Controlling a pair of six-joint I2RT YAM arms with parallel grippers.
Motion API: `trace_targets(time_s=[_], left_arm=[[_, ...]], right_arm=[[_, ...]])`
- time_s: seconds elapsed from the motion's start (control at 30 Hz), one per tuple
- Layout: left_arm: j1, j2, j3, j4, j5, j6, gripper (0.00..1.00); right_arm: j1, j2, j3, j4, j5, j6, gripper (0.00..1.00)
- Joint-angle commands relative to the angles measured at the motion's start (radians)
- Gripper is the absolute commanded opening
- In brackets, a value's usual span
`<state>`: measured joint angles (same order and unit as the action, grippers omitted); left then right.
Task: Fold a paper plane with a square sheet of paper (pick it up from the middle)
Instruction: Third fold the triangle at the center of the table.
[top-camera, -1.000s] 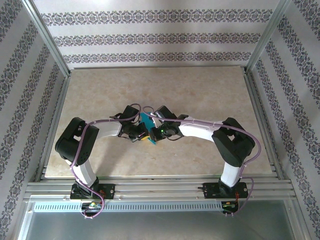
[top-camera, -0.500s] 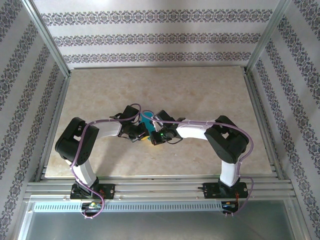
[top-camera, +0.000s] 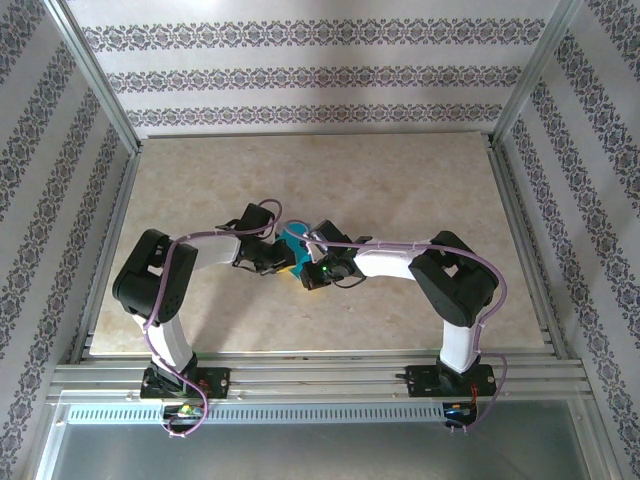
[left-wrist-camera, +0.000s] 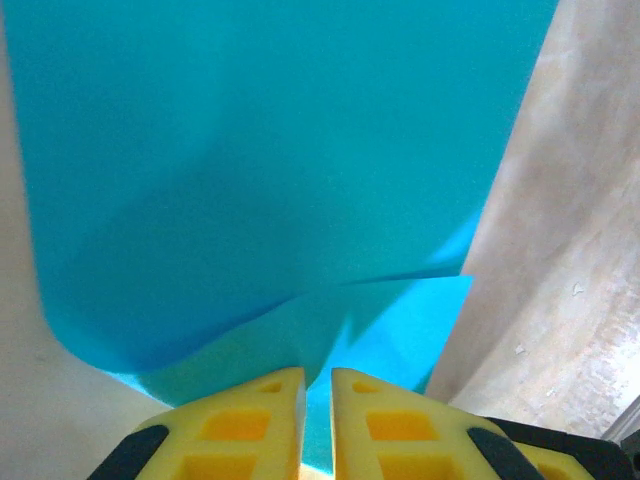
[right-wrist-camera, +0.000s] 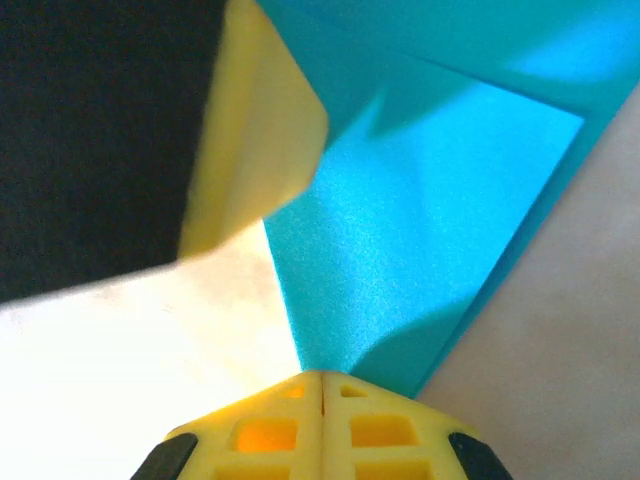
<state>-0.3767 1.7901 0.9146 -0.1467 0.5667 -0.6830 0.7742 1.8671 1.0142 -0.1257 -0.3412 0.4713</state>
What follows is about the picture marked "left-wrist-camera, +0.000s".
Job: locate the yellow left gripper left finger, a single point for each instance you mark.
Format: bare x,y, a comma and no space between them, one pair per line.
240,440

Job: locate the wide aluminium mounting rail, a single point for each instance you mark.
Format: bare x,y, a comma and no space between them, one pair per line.
627,425

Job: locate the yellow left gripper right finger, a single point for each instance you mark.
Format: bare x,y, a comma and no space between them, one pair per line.
400,440

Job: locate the teal paper sheet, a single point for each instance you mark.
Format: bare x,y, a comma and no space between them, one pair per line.
260,150

